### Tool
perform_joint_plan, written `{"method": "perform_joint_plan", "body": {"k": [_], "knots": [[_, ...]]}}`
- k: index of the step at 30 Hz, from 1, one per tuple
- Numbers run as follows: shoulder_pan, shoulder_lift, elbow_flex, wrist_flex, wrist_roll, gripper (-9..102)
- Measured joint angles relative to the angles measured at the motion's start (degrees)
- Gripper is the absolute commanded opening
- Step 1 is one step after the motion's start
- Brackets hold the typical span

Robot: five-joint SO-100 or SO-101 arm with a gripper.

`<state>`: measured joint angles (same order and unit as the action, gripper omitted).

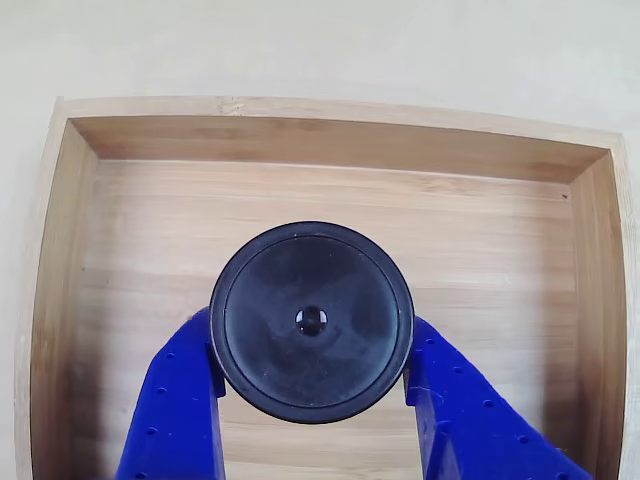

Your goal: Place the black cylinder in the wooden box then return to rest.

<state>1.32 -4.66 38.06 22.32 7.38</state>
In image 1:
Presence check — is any black cylinder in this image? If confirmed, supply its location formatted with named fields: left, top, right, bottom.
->
left=208, top=220, right=418, bottom=427

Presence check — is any wooden box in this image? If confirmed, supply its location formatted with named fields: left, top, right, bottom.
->
left=13, top=95, right=631, bottom=480

